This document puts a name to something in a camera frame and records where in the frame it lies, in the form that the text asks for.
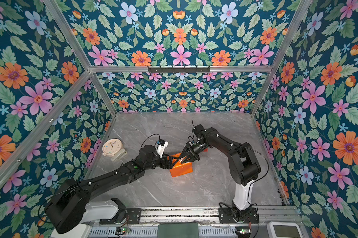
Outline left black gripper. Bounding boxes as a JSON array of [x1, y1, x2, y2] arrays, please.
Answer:
[[143, 152, 180, 172]]

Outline yellow wrapping paper sheet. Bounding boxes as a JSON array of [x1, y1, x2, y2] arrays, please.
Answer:
[[170, 153, 193, 178]]

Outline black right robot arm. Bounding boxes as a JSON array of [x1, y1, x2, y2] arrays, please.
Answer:
[[178, 125, 261, 211]]

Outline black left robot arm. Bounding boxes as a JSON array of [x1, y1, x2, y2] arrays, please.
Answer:
[[45, 145, 180, 234]]

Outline green centre box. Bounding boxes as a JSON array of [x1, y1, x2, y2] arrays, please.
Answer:
[[157, 223, 199, 238]]

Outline round white analog clock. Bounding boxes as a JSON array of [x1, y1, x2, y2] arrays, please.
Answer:
[[102, 139, 125, 159]]

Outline white device bottom right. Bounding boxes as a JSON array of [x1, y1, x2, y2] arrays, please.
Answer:
[[266, 221, 309, 238]]

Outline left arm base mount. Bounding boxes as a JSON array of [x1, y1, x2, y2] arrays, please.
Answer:
[[100, 198, 142, 225]]

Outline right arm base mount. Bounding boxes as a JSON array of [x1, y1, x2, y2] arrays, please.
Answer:
[[218, 202, 259, 224]]

